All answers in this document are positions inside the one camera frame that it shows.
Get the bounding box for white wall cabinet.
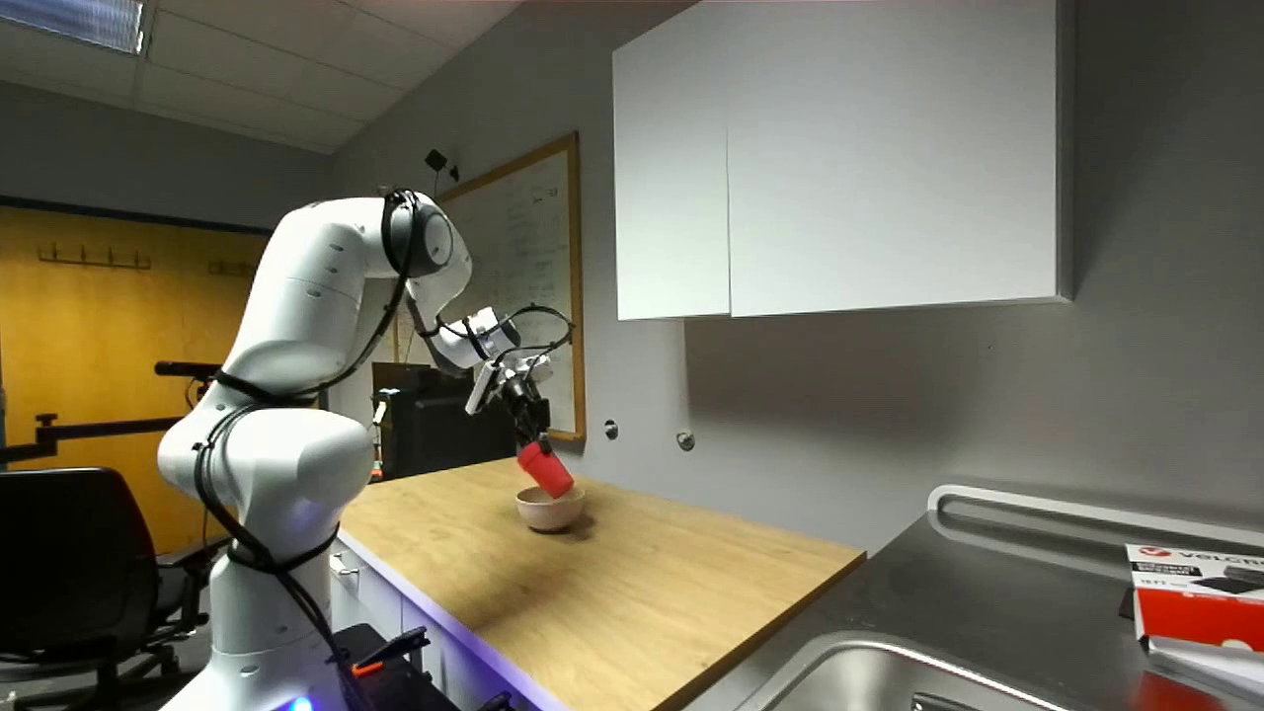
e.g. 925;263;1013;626
613;0;1067;321

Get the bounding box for white ceramic bowl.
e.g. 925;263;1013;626
513;484;585;532

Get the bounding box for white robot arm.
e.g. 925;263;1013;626
158;191;571;711

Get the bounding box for black box on table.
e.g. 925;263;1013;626
372;364;513;476

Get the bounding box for red and white box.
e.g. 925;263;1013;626
1127;546;1264;650

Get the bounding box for stainless steel sink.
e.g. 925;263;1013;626
738;637;1062;711

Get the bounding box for black office chair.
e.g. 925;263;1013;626
0;464;201;687

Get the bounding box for ceiling light panel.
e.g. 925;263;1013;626
0;0;147;55

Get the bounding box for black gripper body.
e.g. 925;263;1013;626
493;358;550;445

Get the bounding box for whiteboard with wooden frame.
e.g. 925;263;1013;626
439;135;585;441

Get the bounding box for white wire dish rack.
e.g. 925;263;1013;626
928;482;1264;550

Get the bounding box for red plastic cup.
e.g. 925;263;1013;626
516;441;571;499

